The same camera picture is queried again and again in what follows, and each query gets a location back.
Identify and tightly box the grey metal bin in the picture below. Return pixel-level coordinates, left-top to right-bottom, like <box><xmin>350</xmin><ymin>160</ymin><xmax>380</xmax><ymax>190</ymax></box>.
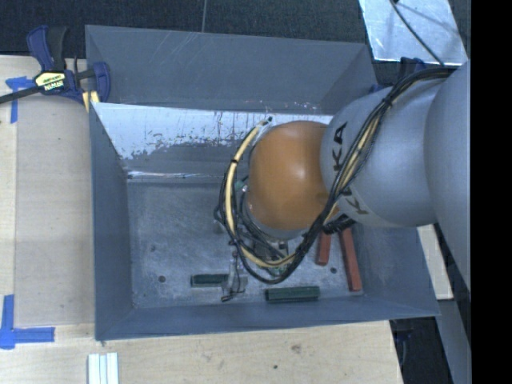
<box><xmin>84</xmin><ymin>24</ymin><xmax>442</xmax><ymax>342</ymax></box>

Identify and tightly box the dark green flat block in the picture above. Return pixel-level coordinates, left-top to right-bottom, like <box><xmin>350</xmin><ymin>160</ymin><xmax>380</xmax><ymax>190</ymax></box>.
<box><xmin>264</xmin><ymin>285</ymin><xmax>322</xmax><ymax>304</ymax></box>
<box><xmin>190</xmin><ymin>273</ymin><xmax>230</xmax><ymax>289</ymax></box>

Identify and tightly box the pale wood board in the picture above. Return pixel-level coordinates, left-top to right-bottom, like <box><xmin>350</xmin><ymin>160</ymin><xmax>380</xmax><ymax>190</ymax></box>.
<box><xmin>14</xmin><ymin>94</ymin><xmax>98</xmax><ymax>329</ymax></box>

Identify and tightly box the red-brown flat block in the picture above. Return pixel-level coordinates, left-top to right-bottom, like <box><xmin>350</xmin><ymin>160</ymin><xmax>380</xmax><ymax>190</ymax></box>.
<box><xmin>338</xmin><ymin>226</ymin><xmax>364</xmax><ymax>294</ymax></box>
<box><xmin>314</xmin><ymin>230</ymin><xmax>334</xmax><ymax>267</ymax></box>

